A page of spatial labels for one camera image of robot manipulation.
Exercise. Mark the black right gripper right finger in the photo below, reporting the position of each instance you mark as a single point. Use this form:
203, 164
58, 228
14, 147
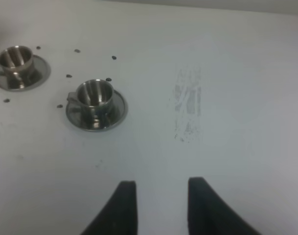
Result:
208, 214

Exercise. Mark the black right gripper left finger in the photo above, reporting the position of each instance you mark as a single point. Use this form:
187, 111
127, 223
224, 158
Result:
120, 214

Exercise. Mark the right steel cup saucer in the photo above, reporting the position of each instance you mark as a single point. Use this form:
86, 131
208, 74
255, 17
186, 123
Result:
88, 121

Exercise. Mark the steel cup saucer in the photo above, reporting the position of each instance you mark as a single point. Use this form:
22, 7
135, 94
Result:
88, 121
20, 83

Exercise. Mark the right steel teacup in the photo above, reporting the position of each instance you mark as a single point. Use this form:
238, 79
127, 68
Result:
93, 94

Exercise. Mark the steel teacup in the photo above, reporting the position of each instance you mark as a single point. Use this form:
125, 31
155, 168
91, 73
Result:
93, 94
17, 59

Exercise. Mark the left steel cup saucer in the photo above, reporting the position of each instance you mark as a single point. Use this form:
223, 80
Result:
20, 83

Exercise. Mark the left steel teacup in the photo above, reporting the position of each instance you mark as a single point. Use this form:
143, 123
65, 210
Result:
17, 59

